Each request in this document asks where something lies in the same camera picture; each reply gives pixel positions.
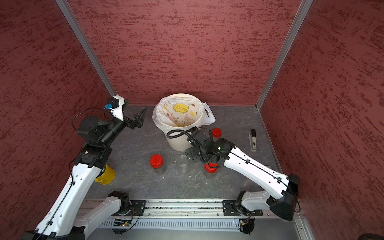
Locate clear plastic jar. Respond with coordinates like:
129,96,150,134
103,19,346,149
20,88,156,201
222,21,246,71
176,155,189,173

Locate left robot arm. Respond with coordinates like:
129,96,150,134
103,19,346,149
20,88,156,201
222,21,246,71
22,109,147,240

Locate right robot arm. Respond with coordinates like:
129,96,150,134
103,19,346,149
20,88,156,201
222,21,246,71
185,128,301,221

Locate cream plastic waste bin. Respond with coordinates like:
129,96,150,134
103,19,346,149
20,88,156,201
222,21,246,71
154,93,205,152

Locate white printed bin liner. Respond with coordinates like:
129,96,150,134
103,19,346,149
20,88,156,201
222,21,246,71
152,94,216,134

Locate grey black stapler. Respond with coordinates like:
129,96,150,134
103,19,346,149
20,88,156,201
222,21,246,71
249,129,257,152

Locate yellow pencil cup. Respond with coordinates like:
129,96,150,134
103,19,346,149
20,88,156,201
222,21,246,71
94,164,116,185

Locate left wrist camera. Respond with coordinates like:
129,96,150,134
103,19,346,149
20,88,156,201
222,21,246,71
104,95,125,121

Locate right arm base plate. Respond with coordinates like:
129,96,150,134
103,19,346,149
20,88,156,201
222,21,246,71
222,200,264,217

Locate aluminium mounting rail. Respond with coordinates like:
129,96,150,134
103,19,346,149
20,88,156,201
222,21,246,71
77,197,305,219

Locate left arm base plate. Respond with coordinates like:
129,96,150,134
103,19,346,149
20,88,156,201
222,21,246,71
117,200,147,217

